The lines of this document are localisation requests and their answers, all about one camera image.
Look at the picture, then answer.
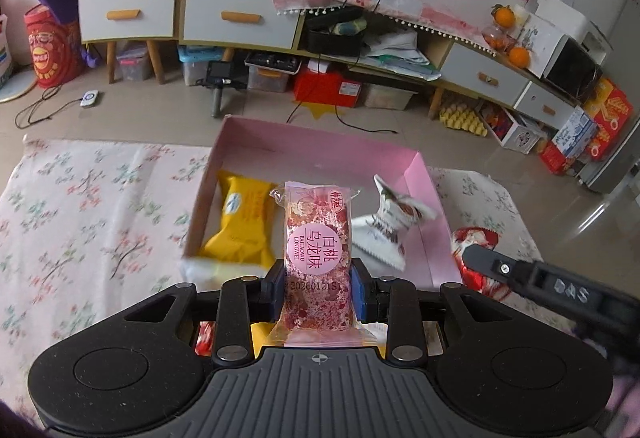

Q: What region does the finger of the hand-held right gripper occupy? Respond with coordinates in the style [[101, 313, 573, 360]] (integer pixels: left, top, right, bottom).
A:
[[461, 243, 538, 291]]

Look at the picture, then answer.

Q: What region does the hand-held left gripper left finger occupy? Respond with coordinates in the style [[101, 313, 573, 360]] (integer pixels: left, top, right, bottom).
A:
[[122, 263, 287, 365]]

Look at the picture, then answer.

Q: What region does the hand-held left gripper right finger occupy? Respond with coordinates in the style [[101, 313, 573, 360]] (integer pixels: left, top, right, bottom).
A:
[[350, 260, 513, 364]]

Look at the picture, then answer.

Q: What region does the pink floral snack packet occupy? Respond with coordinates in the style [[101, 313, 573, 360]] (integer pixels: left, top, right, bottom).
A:
[[270, 182, 381, 349]]

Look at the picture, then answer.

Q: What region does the pink cardboard box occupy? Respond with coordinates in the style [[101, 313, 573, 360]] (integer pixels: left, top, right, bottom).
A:
[[182, 114, 463, 289]]

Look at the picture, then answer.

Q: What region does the pale yellow snack packet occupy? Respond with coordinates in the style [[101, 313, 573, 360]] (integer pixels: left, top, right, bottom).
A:
[[181, 257, 268, 283]]

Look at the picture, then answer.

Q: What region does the white red-print snack packet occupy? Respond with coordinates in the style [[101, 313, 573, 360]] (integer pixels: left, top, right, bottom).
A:
[[350, 174, 438, 271]]

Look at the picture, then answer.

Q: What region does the small red snack packet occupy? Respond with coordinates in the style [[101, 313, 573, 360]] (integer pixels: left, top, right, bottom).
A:
[[194, 322, 217, 358]]

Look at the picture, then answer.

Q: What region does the small red box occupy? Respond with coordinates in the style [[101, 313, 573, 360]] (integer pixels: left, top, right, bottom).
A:
[[539, 140, 576, 175]]

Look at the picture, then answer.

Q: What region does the red white floor carton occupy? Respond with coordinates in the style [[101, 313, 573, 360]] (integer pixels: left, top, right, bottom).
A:
[[477, 100, 546, 153]]

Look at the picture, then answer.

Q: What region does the yellow egg tray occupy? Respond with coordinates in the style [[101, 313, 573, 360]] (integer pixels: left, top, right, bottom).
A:
[[439, 100, 488, 137]]

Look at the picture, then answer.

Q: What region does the blue white milk carton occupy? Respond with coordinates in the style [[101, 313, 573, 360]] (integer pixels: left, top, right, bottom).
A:
[[550, 106, 598, 161]]

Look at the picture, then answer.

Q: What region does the grey refrigerator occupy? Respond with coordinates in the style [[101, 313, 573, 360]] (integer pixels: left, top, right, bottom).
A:
[[582, 0, 640, 196]]

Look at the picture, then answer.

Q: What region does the orange red gift box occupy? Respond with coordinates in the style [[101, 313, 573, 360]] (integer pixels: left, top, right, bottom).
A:
[[582, 78, 633, 161]]

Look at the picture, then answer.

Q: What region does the floral blanket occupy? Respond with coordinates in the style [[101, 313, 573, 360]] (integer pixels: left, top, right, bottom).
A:
[[0, 133, 561, 419]]

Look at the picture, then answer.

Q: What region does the clear plastic storage box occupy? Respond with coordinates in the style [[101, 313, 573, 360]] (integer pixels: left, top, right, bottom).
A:
[[360, 80, 418, 111], [116, 42, 153, 81], [245, 52, 301, 93]]

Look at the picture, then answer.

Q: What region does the wooden low cabinet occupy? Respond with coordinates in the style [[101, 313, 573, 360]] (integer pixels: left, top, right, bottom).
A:
[[295, 8, 591, 131]]

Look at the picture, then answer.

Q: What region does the red storage box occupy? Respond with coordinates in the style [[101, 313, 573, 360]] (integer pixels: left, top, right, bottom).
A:
[[292, 65, 366, 108]]

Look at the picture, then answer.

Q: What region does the black microwave oven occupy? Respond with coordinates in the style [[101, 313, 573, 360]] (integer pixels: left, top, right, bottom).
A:
[[542, 35, 603, 101]]

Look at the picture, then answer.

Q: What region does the black handheld gimbal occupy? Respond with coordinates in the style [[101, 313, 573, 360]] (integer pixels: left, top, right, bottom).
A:
[[197, 60, 248, 119]]

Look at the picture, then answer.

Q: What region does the glass jar of kumquats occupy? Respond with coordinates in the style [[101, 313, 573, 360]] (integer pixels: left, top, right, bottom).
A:
[[482, 24, 511, 52]]

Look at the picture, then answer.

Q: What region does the pile of white papers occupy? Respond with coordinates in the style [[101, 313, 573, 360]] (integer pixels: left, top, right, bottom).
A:
[[357, 30, 443, 81]]

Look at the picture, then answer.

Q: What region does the blue lid storage box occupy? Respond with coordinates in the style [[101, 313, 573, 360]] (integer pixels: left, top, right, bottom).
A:
[[177, 45, 223, 86]]

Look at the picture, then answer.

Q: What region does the black storage basket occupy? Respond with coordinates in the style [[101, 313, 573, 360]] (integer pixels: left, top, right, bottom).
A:
[[305, 6, 366, 57]]

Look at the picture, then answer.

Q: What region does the white foam box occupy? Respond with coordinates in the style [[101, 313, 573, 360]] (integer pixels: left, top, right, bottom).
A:
[[535, 0, 593, 36]]

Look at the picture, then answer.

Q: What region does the red printed bucket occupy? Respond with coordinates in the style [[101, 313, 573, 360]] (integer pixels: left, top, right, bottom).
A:
[[24, 4, 86, 89]]

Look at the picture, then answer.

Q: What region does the white shopping bag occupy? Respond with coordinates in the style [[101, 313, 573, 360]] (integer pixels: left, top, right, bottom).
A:
[[0, 15, 15, 88]]

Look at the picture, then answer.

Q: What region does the white drawer orange handle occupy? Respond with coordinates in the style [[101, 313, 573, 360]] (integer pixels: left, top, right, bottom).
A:
[[515, 80, 576, 129], [182, 0, 301, 49], [80, 0, 178, 43], [442, 42, 531, 108]]

